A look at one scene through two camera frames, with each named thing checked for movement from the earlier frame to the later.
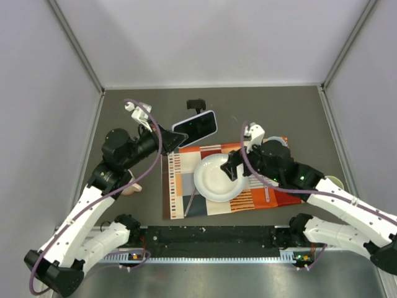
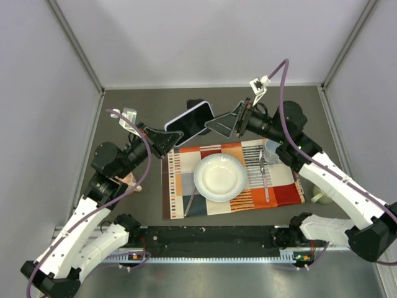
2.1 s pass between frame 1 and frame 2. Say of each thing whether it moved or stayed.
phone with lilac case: moved
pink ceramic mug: stayed
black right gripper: moved
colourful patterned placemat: stayed
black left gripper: stayed
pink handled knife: stayed
